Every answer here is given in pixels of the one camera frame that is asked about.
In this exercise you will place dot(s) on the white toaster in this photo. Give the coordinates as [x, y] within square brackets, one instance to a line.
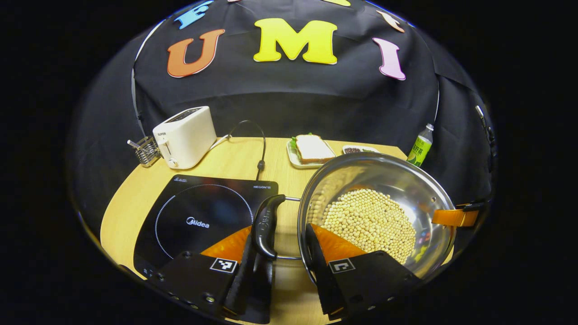
[187, 135]

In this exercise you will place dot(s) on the pile of soybeans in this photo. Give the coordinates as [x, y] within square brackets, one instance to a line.
[370, 221]

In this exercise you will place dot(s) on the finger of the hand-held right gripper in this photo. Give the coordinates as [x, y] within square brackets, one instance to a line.
[451, 217]

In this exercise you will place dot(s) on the small rectangular plate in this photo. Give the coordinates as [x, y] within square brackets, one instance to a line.
[293, 158]

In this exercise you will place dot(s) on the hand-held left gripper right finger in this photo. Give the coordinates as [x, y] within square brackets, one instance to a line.
[323, 280]

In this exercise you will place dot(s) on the black backdrop cloth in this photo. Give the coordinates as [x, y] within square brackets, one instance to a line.
[289, 95]

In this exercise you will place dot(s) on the green drink bottle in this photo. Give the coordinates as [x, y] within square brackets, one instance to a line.
[420, 149]

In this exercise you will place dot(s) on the black induction cooktop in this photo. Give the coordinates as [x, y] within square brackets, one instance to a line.
[198, 212]

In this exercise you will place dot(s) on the sandwich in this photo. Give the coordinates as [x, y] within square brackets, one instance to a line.
[314, 149]

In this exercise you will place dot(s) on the white divided bean dish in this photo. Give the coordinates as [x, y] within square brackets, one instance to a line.
[356, 150]

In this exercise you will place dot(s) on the stainless steel pot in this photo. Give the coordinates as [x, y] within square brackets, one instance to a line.
[388, 176]

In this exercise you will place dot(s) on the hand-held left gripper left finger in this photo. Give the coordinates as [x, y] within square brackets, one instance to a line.
[237, 289]

